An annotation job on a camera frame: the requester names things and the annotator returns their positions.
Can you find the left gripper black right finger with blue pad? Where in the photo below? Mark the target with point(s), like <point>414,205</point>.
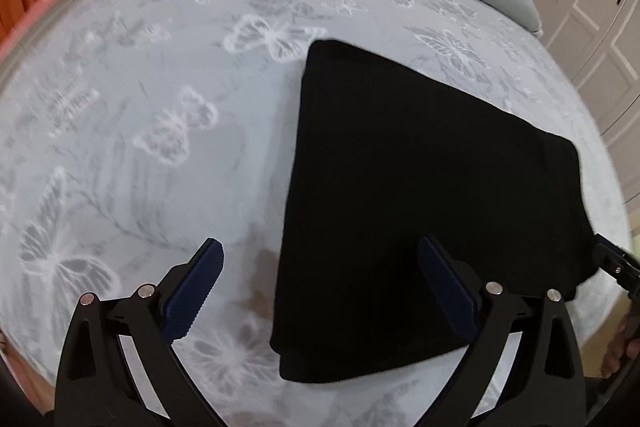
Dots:
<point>545,386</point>

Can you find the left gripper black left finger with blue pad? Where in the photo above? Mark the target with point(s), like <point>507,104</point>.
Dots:
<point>95,386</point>

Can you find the black pants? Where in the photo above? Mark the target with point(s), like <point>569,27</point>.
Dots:
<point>387,161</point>

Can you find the person's right hand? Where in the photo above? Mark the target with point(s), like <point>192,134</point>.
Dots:
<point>620,346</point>

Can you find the butterfly print bed sheet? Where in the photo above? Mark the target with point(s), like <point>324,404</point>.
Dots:
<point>135,129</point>

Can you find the pink bedside bench top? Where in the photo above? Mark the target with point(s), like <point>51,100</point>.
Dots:
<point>36,22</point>

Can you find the white wardrobe with black handles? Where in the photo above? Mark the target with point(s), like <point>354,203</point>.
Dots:
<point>596,44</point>

